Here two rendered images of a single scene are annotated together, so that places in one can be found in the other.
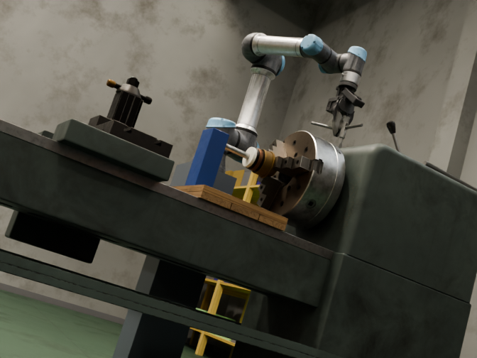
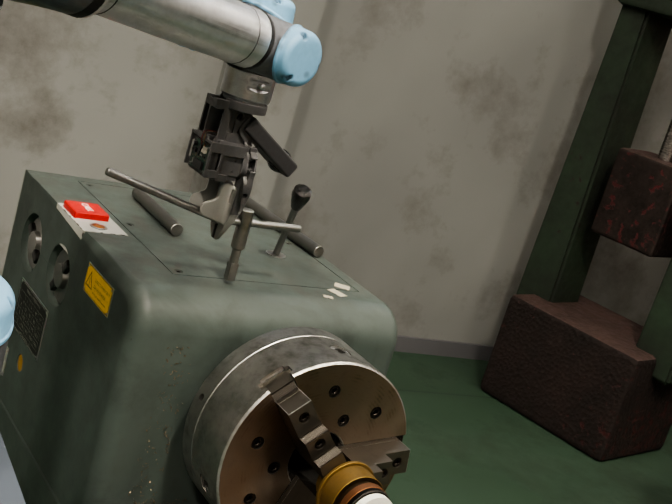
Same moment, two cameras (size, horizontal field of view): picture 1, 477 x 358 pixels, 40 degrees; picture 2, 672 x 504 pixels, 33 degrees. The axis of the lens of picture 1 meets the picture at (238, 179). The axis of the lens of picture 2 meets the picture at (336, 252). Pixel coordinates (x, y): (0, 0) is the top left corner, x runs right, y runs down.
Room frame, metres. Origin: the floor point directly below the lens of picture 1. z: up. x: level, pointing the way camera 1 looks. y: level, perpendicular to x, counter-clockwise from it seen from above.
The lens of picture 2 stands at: (2.46, 1.33, 1.78)
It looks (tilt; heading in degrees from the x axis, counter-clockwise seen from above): 14 degrees down; 261
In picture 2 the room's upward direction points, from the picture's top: 17 degrees clockwise
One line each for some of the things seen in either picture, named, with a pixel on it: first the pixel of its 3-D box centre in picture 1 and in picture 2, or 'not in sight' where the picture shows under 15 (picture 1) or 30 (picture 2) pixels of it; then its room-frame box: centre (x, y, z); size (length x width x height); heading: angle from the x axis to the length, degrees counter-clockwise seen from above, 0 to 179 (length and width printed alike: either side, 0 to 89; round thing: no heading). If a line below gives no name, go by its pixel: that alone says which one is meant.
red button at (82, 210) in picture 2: not in sight; (85, 212); (2.59, -0.49, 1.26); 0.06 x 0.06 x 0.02; 27
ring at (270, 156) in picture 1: (262, 163); (350, 496); (2.12, -0.06, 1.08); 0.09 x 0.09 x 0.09; 27
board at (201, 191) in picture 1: (218, 208); not in sight; (2.08, 0.03, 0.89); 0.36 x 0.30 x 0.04; 27
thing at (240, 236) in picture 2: (341, 136); (238, 244); (2.35, -0.32, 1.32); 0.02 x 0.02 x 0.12
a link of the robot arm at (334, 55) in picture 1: (331, 62); not in sight; (2.46, -0.21, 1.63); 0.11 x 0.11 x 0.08; 44
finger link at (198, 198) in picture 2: (339, 127); (207, 203); (2.41, -0.31, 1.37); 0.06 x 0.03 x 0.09; 27
